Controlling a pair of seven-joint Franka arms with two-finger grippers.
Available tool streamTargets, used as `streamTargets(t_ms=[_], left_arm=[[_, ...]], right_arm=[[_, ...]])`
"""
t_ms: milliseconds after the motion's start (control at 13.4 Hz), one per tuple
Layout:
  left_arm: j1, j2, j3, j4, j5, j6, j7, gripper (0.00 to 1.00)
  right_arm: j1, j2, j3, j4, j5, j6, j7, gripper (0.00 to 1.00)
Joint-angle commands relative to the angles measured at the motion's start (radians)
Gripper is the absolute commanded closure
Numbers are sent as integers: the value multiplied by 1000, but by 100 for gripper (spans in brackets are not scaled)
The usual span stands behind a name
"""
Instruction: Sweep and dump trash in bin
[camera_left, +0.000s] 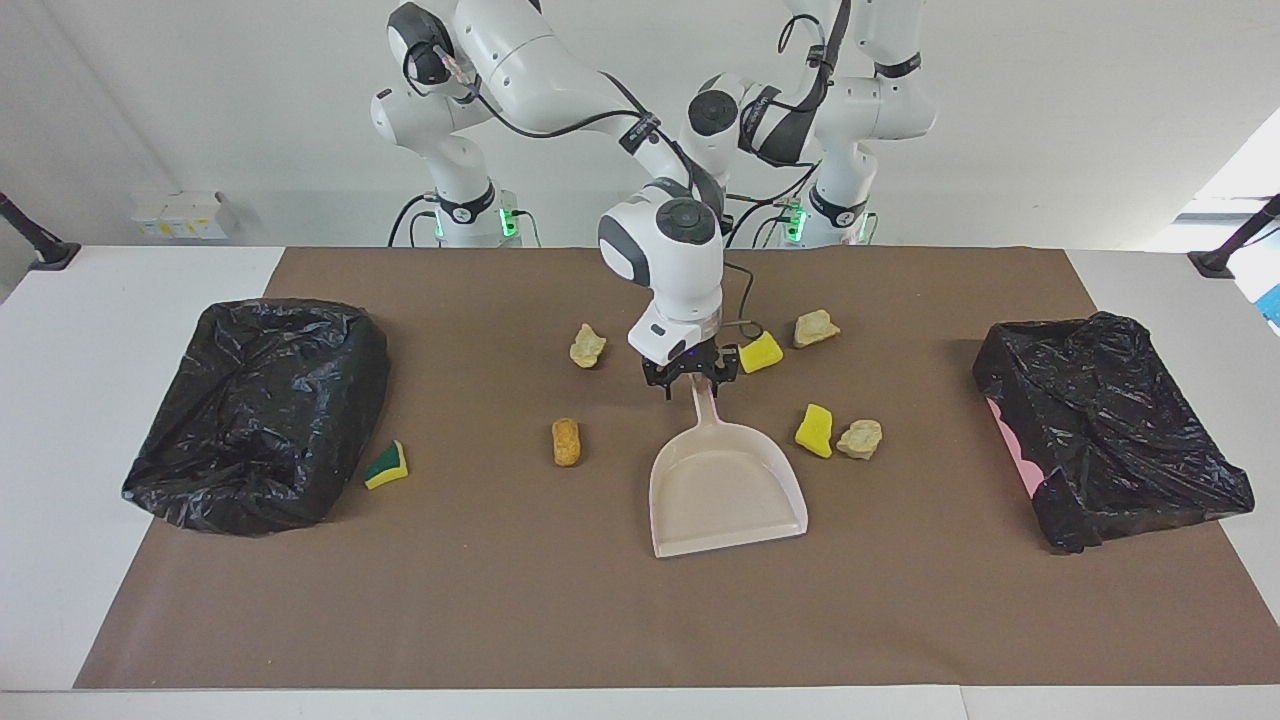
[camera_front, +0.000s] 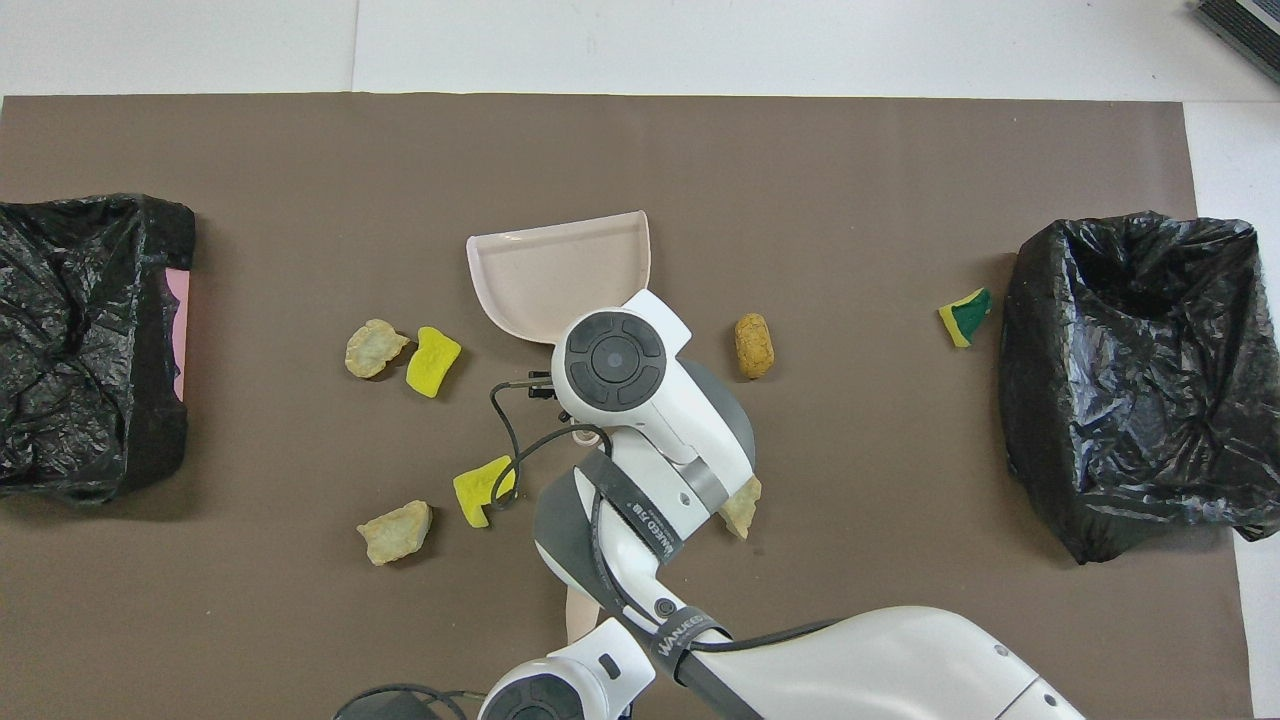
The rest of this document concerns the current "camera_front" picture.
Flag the beige plastic dustpan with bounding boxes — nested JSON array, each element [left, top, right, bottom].
[[466, 210, 652, 446]]

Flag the orange crust bread piece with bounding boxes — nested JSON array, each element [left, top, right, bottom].
[[357, 500, 435, 567]]

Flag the beige hand brush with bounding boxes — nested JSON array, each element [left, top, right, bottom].
[[565, 583, 603, 647]]

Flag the green and yellow sponge piece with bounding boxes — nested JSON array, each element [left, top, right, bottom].
[[937, 287, 993, 349]]

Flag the pink bin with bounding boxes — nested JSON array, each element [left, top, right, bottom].
[[163, 268, 192, 403]]

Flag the black plastic trash bag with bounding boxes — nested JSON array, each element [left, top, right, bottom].
[[1000, 210, 1280, 566], [0, 193, 198, 503]]

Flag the brown paper table mat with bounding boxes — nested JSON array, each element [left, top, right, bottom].
[[0, 93, 1256, 720]]

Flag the grey device corner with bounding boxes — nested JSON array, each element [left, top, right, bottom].
[[1193, 0, 1280, 86]]

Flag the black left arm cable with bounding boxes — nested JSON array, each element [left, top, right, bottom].
[[335, 683, 486, 720]]

